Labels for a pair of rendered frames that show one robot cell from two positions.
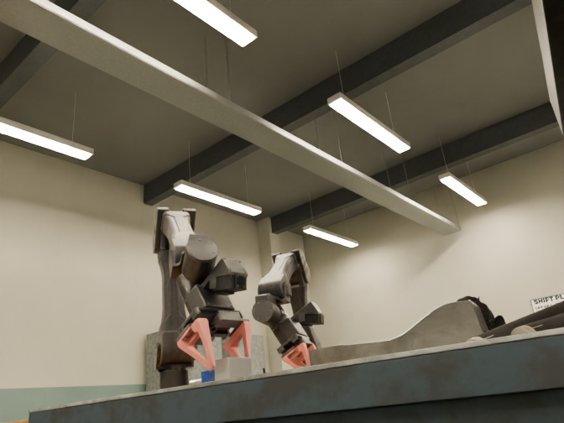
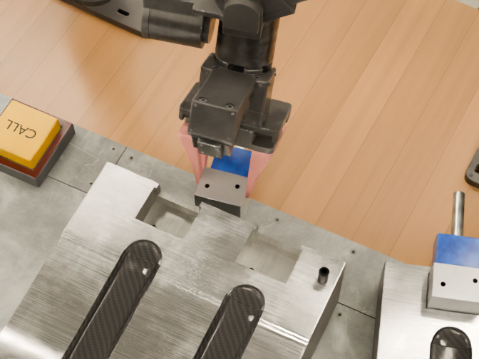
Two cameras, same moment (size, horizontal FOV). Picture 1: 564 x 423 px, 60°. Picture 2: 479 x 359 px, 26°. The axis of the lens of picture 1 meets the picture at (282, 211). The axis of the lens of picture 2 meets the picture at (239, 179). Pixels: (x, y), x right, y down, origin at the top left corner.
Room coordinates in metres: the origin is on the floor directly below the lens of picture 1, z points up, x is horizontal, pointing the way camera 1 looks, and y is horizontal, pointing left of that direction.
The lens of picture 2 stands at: (1.25, -0.57, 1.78)
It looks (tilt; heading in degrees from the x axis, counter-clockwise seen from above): 60 degrees down; 86
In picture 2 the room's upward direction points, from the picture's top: straight up
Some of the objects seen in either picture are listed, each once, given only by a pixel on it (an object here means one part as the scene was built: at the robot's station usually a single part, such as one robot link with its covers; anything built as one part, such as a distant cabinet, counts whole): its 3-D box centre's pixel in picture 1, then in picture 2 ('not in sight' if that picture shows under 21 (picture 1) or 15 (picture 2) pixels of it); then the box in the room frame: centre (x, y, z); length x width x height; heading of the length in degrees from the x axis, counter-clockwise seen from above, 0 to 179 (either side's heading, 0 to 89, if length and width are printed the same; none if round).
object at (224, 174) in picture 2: not in sight; (235, 162); (1.28, 0.00, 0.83); 0.13 x 0.05 x 0.05; 70
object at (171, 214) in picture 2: not in sight; (170, 219); (1.21, -0.09, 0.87); 0.05 x 0.05 x 0.04; 60
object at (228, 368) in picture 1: (215, 379); not in sight; (0.86, 0.14, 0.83); 0.13 x 0.05 x 0.05; 49
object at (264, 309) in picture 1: (270, 302); (206, 1); (1.26, 0.05, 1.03); 0.12 x 0.09 x 0.12; 164
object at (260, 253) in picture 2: not in sight; (269, 261); (1.31, -0.14, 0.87); 0.05 x 0.05 x 0.04; 60
